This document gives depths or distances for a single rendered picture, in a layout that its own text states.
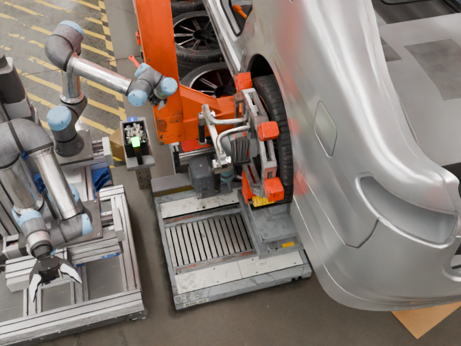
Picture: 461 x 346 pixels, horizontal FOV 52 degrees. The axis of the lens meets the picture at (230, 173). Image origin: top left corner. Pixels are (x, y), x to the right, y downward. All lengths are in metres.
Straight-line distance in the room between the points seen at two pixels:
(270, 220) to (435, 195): 1.63
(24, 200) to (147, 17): 1.01
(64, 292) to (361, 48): 2.02
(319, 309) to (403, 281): 1.24
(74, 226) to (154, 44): 1.05
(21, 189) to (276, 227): 1.52
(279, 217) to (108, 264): 1.04
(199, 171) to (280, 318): 0.99
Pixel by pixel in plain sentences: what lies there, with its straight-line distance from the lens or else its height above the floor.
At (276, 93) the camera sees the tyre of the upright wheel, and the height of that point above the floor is 1.18.
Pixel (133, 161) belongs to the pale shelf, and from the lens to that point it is 2.95.
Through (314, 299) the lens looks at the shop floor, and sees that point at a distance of 2.92.
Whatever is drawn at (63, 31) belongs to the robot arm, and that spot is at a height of 1.45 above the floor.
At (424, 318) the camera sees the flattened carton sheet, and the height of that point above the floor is 0.01.
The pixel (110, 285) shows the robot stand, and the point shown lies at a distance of 2.77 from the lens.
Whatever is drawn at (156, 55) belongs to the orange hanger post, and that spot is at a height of 1.17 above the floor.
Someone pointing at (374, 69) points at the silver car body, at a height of 1.71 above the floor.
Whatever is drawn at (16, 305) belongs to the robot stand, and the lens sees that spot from 2.88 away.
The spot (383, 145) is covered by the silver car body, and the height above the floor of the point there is 1.64.
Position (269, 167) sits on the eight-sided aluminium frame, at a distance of 2.18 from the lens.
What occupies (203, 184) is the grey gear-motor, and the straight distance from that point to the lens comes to 2.93.
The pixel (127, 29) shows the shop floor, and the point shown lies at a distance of 4.93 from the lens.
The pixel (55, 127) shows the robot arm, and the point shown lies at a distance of 2.44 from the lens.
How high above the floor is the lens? 2.60
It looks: 50 degrees down
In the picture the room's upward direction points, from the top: straight up
